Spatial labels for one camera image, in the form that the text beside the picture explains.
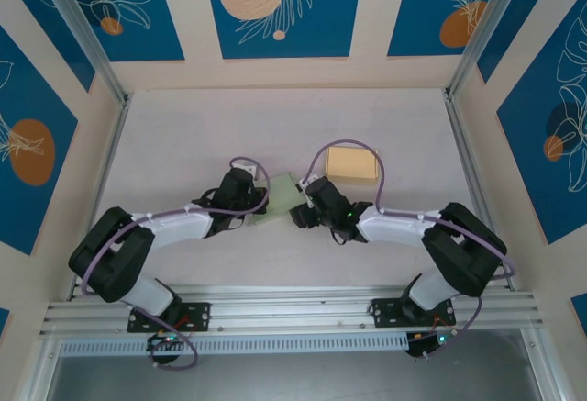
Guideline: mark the green paper box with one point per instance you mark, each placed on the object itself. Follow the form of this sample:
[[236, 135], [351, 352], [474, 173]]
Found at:
[[280, 199]]

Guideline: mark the tan wooden block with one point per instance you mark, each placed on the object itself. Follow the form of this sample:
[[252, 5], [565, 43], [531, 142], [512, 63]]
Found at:
[[351, 164]]

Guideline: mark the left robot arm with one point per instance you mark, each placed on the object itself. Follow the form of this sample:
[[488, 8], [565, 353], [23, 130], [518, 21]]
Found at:
[[174, 229]]

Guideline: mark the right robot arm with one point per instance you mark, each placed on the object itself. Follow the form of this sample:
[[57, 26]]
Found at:
[[394, 226]]

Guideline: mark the aluminium mounting rails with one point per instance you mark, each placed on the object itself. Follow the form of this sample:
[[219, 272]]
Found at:
[[284, 309]]

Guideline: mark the grey metal sheet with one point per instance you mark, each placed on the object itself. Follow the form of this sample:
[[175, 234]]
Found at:
[[298, 380]]

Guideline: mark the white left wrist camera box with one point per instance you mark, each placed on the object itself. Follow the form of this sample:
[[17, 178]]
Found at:
[[250, 169]]

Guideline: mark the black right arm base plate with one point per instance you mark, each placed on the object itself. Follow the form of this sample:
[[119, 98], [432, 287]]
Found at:
[[383, 311]]

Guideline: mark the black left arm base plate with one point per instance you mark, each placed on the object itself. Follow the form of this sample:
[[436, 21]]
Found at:
[[202, 316]]

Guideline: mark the aluminium table side rail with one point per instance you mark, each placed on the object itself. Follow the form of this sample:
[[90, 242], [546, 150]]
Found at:
[[122, 114], [463, 144]]

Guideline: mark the aluminium corner post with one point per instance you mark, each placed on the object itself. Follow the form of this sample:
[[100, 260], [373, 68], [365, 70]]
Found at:
[[82, 29], [488, 29]]

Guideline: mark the aluminium frame bar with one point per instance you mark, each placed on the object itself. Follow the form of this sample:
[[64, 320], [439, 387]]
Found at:
[[546, 373], [36, 373]]

